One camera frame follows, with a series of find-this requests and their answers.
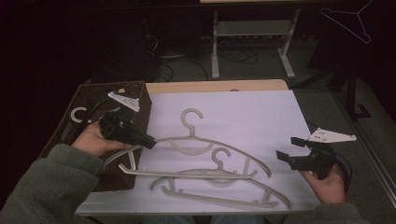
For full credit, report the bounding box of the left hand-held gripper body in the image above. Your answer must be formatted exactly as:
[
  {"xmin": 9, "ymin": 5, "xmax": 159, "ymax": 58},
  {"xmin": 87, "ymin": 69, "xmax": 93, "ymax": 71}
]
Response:
[{"xmin": 98, "ymin": 91, "xmax": 143, "ymax": 147}]

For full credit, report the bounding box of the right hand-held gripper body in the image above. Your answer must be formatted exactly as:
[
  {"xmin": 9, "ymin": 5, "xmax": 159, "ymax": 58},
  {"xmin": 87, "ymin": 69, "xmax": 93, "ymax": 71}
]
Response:
[{"xmin": 288, "ymin": 127, "xmax": 358, "ymax": 181}]

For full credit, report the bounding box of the brown woven basket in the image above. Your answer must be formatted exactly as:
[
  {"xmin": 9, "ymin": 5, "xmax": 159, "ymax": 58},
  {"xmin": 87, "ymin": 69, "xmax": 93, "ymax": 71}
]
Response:
[{"xmin": 38, "ymin": 80, "xmax": 153, "ymax": 193}]

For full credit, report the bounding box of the grey plastic clothes hanger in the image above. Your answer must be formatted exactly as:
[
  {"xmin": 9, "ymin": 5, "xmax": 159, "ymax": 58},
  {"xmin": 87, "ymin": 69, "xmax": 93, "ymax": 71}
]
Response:
[
  {"xmin": 149, "ymin": 147, "xmax": 293, "ymax": 210},
  {"xmin": 102, "ymin": 107, "xmax": 273, "ymax": 181},
  {"xmin": 69, "ymin": 106, "xmax": 93, "ymax": 125}
]

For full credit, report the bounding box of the person's right hand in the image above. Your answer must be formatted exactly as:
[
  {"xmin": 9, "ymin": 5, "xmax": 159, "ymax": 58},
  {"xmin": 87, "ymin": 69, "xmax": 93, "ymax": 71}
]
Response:
[{"xmin": 299, "ymin": 163, "xmax": 347, "ymax": 205}]

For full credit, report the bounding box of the person's left hand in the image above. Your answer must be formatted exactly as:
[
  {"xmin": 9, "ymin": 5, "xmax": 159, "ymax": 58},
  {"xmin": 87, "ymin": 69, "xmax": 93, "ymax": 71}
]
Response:
[{"xmin": 71, "ymin": 121, "xmax": 134, "ymax": 159}]

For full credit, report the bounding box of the white table mat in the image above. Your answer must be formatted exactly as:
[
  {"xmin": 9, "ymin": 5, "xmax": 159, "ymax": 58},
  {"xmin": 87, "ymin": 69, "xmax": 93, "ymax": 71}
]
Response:
[{"xmin": 75, "ymin": 90, "xmax": 321, "ymax": 217}]

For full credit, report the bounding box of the black metal stand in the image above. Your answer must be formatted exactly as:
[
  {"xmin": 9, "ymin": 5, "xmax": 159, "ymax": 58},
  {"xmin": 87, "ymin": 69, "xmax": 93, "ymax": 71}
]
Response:
[{"xmin": 328, "ymin": 60, "xmax": 372, "ymax": 121}]

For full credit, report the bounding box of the wooden table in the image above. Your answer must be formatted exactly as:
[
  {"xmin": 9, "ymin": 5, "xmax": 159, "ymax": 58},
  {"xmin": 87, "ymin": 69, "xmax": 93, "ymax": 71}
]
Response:
[{"xmin": 145, "ymin": 78, "xmax": 290, "ymax": 95}]

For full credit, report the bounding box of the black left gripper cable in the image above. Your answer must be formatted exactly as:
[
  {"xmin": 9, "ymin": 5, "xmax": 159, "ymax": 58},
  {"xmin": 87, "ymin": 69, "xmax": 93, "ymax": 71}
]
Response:
[{"xmin": 81, "ymin": 98, "xmax": 110, "ymax": 126}]

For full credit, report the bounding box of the black floor cable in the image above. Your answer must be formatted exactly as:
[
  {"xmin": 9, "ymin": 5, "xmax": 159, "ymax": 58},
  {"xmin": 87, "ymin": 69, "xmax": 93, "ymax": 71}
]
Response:
[
  {"xmin": 155, "ymin": 55, "xmax": 210, "ymax": 82},
  {"xmin": 218, "ymin": 48, "xmax": 260, "ymax": 65}
]

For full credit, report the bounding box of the white metal desk frame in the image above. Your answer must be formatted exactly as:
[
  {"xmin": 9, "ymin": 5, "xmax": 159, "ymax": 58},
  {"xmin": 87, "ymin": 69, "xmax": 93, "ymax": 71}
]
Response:
[{"xmin": 199, "ymin": 0, "xmax": 303, "ymax": 80}]

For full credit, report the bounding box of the thin wire clothes hanger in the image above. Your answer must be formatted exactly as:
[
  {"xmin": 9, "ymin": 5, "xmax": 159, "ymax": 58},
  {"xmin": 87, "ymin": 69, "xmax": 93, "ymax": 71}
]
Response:
[{"xmin": 319, "ymin": 0, "xmax": 374, "ymax": 45}]

